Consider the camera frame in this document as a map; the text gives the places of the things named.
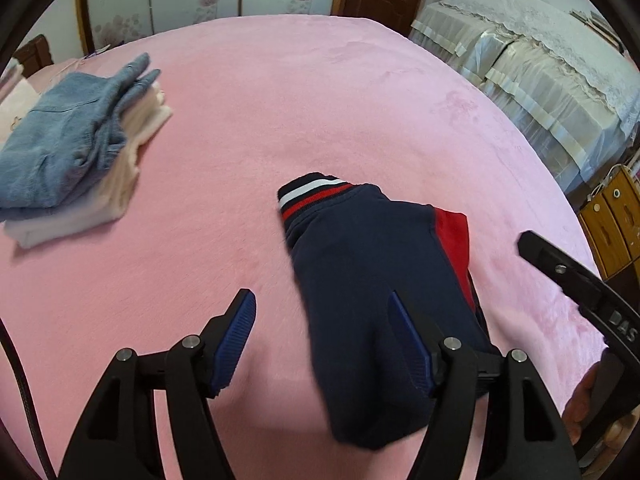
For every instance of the person's right hand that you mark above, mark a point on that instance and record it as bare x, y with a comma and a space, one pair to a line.
577, 400

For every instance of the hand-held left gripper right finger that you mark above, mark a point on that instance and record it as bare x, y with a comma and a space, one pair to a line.
410, 340

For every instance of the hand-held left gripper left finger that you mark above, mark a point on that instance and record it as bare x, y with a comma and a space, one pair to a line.
235, 340

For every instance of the wooden cabinet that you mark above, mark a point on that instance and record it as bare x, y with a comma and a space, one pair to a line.
615, 220

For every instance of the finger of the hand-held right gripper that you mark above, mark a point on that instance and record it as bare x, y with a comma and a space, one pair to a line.
555, 265

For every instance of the wooden headboard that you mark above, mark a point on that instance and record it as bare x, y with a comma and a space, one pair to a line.
37, 55

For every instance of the folded cream garment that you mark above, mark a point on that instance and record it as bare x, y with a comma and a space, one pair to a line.
120, 185

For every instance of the folded blue denim garment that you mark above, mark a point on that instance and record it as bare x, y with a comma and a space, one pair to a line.
55, 145

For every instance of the sofa with satin cover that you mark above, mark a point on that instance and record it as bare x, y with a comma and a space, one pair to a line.
540, 110

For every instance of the white lace cloth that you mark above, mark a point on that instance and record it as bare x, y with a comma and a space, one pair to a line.
550, 25

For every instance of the pink blanket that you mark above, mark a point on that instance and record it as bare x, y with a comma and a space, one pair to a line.
300, 110

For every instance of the red and navy jacket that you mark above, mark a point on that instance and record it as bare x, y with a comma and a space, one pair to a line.
360, 270

